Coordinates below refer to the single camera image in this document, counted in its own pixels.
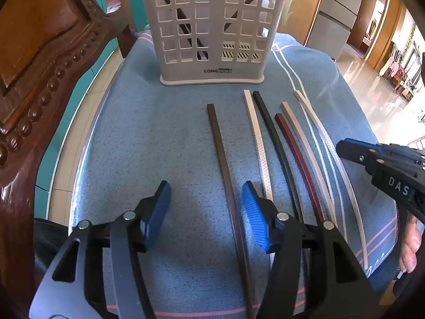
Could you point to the carved wooden chair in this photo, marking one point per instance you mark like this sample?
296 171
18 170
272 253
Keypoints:
46 46

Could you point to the white patterned chopstick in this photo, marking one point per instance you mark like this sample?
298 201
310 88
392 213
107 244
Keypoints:
260 149

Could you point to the beige chopstick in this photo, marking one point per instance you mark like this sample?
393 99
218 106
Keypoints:
312 162

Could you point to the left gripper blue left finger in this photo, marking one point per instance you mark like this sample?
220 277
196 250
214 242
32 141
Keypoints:
73 285

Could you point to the black chopstick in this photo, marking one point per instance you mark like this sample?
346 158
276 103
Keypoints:
280 154
186 29

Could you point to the wooden doorway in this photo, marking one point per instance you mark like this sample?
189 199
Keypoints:
365 27

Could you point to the dark brown chopstick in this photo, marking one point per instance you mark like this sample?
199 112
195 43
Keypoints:
237 225

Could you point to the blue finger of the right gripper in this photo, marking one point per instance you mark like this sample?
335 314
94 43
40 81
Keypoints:
358 149
370 163

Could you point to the teal lower kitchen cabinets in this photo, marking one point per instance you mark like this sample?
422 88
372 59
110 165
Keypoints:
50 159

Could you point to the distant wooden chairs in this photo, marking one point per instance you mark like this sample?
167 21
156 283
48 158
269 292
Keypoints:
403 72

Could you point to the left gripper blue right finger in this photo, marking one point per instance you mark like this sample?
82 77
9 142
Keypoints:
337 286

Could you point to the silver refrigerator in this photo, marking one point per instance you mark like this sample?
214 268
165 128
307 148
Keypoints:
332 26

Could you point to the blue striped cloth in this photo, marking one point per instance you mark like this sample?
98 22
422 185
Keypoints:
147 132

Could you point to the cream patterned chopstick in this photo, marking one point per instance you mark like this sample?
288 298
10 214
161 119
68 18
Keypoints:
345 178

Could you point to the dark red chopstick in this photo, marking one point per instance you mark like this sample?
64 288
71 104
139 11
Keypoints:
302 166

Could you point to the wood framed glass sliding door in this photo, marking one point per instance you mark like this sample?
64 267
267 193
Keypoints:
297 18

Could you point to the person right hand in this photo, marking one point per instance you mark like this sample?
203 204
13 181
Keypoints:
410 245

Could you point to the grey plastic utensil basket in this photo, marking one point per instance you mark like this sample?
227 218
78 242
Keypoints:
237 35

